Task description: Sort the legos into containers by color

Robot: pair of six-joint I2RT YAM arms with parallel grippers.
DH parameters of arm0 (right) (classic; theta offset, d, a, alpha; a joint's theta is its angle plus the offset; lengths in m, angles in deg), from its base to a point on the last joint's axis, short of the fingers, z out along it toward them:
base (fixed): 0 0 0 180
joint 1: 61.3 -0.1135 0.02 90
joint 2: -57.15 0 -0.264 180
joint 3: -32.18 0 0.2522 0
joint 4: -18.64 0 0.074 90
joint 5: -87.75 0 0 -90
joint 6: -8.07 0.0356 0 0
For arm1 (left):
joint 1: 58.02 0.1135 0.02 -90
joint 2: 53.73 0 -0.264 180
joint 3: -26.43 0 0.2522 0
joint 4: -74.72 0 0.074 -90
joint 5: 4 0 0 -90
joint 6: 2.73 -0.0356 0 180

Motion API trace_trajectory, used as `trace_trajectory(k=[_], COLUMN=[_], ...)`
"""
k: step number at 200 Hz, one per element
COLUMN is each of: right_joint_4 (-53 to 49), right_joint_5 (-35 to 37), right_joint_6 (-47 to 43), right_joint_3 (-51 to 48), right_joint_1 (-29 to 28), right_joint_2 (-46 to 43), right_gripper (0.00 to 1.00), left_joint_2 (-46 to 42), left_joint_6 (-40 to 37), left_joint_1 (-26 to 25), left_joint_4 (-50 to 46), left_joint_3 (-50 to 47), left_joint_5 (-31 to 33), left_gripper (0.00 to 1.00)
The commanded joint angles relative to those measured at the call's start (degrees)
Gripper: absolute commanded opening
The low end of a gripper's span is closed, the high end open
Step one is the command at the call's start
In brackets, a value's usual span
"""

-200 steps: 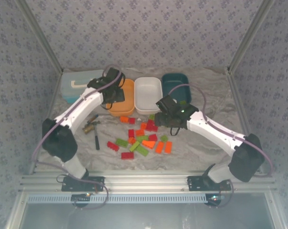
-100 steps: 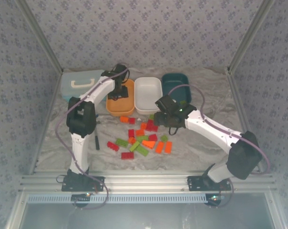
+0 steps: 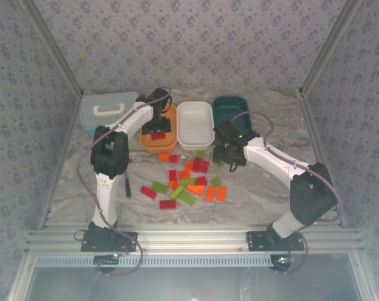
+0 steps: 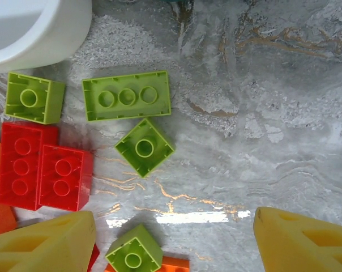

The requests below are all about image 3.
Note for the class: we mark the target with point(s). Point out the long green lego brick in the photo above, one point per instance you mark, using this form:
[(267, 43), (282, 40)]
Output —
[(220, 163)]

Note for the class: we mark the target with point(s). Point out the small green lego brick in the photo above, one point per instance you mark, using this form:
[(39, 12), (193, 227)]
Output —
[(216, 181), (200, 153)]

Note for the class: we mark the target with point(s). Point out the long red lego brick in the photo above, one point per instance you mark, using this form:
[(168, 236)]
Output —
[(195, 163)]

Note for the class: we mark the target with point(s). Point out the orange lego plate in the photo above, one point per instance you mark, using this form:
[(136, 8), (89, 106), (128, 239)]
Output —
[(221, 193)]

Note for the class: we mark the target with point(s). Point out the long orange lego brick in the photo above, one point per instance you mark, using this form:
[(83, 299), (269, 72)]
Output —
[(210, 193)]

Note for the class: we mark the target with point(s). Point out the orange sloped lego brick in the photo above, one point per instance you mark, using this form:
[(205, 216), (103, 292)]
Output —
[(196, 189)]

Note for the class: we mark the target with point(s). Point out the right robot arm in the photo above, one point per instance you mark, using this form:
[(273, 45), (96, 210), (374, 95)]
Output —
[(271, 156)]

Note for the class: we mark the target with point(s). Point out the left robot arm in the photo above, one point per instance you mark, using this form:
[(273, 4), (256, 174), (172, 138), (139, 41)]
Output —
[(106, 191)]

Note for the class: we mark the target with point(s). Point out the orange plastic container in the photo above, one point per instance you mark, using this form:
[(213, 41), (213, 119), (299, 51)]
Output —
[(164, 146)]

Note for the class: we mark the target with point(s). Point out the teal plastic container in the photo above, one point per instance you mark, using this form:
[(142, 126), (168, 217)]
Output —
[(230, 106)]

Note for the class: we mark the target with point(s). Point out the white plastic container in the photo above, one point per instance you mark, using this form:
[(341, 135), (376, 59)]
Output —
[(194, 125)]

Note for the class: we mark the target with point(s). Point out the small orange lego brick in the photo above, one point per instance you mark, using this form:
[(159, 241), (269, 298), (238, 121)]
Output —
[(189, 165)]

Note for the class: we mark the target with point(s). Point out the black pen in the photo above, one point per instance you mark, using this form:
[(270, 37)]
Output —
[(127, 188)]

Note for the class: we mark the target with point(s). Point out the small circuit board with LED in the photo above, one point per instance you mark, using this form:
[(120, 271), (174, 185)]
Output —
[(283, 260), (109, 258)]

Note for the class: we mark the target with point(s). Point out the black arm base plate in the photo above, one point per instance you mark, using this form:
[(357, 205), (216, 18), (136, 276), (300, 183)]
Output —
[(255, 241), (126, 241)]

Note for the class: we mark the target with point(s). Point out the wide aluminium base rail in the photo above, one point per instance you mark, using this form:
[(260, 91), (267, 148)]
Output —
[(192, 238)]

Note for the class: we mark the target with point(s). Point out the slanted aluminium frame post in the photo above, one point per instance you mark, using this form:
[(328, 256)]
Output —
[(328, 47), (53, 47)]

